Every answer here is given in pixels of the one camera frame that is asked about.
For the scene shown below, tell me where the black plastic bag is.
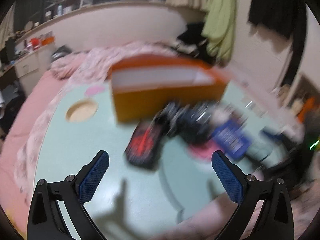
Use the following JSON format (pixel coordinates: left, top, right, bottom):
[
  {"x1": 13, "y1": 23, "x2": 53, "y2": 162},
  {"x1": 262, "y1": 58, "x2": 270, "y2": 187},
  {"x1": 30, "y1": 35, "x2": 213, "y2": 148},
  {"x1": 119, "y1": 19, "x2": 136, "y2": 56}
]
[{"x1": 155, "y1": 101, "x2": 220, "y2": 146}]

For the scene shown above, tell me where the black hanging garment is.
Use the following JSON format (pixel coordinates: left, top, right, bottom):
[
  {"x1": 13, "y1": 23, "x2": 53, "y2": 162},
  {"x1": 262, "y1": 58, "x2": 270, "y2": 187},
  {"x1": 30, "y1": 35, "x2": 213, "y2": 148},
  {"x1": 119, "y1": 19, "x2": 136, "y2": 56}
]
[{"x1": 247, "y1": 0, "x2": 308, "y2": 41}]

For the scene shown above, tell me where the orange cardboard box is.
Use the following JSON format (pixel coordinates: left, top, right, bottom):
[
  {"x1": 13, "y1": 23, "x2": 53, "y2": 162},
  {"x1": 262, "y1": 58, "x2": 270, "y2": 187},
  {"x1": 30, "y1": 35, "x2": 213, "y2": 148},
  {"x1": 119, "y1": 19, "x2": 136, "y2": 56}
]
[{"x1": 107, "y1": 54, "x2": 227, "y2": 123}]

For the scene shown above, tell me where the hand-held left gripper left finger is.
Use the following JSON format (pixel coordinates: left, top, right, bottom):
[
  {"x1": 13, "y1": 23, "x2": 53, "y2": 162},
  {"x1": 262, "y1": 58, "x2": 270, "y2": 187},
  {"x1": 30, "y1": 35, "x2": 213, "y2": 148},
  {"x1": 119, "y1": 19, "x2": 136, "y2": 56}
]
[{"x1": 27, "y1": 150, "x2": 110, "y2": 240}]

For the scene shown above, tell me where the pile of black clothes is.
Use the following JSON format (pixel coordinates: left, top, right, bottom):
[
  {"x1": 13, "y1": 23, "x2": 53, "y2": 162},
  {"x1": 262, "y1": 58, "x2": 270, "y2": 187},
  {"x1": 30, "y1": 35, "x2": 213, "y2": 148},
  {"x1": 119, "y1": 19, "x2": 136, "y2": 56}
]
[{"x1": 177, "y1": 22, "x2": 218, "y2": 64}]

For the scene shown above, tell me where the white fluffy scrunchie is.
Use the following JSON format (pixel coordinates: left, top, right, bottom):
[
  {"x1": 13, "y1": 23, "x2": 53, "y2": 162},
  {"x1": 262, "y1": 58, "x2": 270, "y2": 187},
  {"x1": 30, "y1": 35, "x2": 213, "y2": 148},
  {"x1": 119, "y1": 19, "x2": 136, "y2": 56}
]
[{"x1": 213, "y1": 106, "x2": 235, "y2": 125}]

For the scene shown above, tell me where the light green hanging garment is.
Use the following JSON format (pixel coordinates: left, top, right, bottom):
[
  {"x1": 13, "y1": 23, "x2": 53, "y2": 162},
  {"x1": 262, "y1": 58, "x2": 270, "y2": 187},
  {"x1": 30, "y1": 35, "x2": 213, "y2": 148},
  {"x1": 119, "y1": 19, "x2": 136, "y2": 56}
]
[{"x1": 201, "y1": 0, "x2": 237, "y2": 61}]

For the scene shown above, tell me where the red and black packet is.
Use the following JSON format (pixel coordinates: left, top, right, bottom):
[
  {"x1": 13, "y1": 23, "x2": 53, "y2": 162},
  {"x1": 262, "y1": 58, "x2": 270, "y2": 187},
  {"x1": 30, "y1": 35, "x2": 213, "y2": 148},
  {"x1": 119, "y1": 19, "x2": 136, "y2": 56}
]
[{"x1": 124, "y1": 123, "x2": 163, "y2": 170}]

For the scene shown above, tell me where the pink rose print cloth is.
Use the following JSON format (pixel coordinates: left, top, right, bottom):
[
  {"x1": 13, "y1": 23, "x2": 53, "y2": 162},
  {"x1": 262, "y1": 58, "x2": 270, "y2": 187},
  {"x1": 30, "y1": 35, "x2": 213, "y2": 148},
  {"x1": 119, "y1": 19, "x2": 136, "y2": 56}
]
[{"x1": 150, "y1": 197, "x2": 308, "y2": 240}]

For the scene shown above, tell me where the black monitor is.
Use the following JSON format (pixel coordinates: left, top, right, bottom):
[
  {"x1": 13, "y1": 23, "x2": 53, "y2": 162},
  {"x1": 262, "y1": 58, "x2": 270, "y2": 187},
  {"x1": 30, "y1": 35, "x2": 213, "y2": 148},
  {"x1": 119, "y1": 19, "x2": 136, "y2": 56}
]
[{"x1": 4, "y1": 39, "x2": 16, "y2": 63}]

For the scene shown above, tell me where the blue printed packet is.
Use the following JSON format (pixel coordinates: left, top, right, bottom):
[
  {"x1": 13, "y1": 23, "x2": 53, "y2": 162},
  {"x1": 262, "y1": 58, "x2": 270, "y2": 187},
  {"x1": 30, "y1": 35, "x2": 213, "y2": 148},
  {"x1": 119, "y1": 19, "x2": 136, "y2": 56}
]
[{"x1": 211, "y1": 119, "x2": 251, "y2": 160}]

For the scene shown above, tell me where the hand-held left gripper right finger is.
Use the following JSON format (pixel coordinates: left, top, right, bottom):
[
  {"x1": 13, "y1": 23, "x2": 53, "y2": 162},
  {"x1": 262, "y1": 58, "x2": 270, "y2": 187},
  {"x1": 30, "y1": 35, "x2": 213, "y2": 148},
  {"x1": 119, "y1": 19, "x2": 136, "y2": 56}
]
[{"x1": 211, "y1": 150, "x2": 294, "y2": 240}]

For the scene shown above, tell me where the pink floral blanket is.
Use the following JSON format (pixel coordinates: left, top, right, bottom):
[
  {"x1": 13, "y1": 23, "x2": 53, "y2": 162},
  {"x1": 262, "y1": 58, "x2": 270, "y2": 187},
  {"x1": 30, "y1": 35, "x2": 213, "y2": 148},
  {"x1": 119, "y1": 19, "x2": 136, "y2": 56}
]
[{"x1": 50, "y1": 41, "x2": 181, "y2": 81}]

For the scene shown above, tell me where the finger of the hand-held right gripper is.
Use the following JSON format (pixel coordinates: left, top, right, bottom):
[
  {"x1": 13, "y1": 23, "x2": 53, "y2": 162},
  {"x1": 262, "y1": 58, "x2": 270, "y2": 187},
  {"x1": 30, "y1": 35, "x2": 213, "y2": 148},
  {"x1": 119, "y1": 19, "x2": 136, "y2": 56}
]
[{"x1": 261, "y1": 129, "x2": 284, "y2": 141}]

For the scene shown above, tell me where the small white drawer cabinet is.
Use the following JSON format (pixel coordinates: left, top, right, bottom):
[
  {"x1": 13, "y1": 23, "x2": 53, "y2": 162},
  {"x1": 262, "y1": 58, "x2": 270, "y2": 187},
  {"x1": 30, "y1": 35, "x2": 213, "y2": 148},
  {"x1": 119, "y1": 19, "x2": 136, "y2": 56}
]
[{"x1": 15, "y1": 52, "x2": 42, "y2": 78}]

